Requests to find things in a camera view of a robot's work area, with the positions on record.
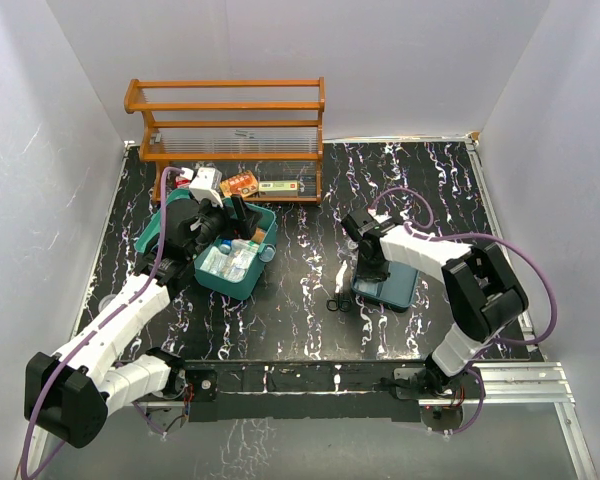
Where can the blue white roll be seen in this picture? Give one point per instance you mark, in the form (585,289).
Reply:
(225,247)

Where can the clear plastic bag packet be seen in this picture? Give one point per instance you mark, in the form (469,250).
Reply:
(237,265)

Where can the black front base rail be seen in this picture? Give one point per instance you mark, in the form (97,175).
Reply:
(209,391)

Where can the black scissors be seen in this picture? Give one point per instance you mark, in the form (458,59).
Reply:
(340,301)

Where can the blue grey divided tray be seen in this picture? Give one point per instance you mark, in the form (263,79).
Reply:
(397,292)

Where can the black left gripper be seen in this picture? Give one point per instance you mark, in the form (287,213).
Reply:
(245,222)

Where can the red white medicine box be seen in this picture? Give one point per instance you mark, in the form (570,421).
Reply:
(184,179)

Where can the orange medicine box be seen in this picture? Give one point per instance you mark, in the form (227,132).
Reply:
(244,184)

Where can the orange wooden shelf rack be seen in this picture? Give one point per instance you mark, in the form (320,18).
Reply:
(273,128)

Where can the brown bottle orange cap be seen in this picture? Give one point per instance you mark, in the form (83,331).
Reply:
(259,236)

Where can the blue white packet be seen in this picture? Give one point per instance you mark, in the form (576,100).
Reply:
(366,287)

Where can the white bottle green label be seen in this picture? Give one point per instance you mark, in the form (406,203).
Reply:
(242,244)

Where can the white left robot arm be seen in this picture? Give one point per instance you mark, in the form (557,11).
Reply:
(71,393)

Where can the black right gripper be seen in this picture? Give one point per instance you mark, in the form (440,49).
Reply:
(364,272)

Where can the pale green long box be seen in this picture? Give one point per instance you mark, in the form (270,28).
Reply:
(278,188)

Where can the green plastic medicine box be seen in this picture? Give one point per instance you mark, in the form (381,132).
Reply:
(179,265)

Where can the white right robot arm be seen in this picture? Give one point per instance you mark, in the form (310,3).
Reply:
(484,293)

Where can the white blue-label packet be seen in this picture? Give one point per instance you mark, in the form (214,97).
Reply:
(214,261)

